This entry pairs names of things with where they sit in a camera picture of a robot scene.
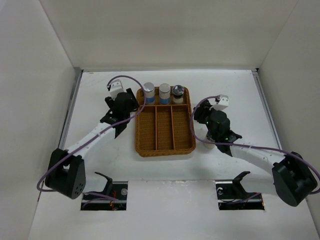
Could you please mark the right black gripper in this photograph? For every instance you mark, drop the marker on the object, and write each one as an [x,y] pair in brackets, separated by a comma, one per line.
[200,112]

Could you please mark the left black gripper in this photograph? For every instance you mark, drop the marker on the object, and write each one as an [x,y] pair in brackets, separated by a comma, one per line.
[133,106]

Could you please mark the grey lid grinder bottle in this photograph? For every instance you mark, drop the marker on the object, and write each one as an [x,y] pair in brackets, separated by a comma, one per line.
[178,94]

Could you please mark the silver lid blue label jar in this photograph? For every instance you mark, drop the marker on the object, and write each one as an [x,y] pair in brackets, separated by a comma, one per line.
[149,90]

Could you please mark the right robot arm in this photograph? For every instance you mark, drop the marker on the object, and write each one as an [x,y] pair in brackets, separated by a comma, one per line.
[293,178]

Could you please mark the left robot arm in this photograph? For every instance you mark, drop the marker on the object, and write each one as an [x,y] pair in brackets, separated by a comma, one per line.
[67,173]

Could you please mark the black round cap spice bottle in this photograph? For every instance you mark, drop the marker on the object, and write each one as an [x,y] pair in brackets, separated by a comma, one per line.
[208,142]

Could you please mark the brown wicker divided tray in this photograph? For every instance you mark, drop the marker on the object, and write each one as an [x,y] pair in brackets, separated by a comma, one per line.
[164,129]

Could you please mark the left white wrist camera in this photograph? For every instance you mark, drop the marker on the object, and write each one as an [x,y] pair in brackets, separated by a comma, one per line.
[115,87]

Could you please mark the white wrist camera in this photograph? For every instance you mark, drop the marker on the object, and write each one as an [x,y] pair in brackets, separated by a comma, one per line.
[115,87]
[221,102]

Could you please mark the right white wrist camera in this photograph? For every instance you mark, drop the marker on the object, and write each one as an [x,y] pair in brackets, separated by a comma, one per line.
[221,102]

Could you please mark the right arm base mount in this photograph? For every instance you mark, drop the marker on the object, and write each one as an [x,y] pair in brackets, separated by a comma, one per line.
[232,196]

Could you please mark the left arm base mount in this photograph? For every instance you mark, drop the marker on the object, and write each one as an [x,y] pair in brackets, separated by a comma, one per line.
[108,196]

